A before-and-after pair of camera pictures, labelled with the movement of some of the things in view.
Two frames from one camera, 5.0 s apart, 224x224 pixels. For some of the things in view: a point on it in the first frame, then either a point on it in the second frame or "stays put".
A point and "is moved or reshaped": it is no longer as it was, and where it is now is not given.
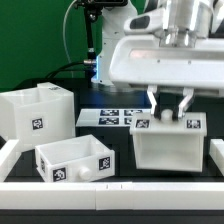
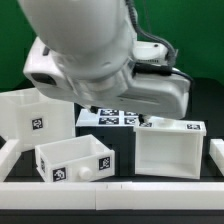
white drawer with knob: x=80 y=158 stays put
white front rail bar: x=110 y=196 stays put
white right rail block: x=216 y=151 stays put
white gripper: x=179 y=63 -> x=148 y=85
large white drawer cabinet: x=37 y=114 stays put
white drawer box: x=167 y=144 is moved or reshaped
